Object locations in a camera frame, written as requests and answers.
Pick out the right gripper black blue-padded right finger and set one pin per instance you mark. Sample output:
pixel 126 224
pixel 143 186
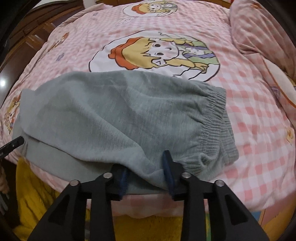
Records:
pixel 229 217

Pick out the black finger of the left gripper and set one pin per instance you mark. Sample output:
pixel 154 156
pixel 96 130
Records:
pixel 12 145

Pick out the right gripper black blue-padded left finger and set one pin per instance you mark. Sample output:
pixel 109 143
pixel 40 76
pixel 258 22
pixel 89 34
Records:
pixel 65 218

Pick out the grey knit pants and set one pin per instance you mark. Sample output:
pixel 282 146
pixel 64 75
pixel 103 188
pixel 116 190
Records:
pixel 79 124

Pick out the yellow blanket under duvet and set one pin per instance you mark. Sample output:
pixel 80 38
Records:
pixel 34 197

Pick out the dark wooden headboard cabinet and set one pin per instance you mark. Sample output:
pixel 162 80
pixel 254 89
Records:
pixel 29 35

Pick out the pink checkered pillow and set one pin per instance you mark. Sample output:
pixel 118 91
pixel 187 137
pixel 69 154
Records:
pixel 258 36

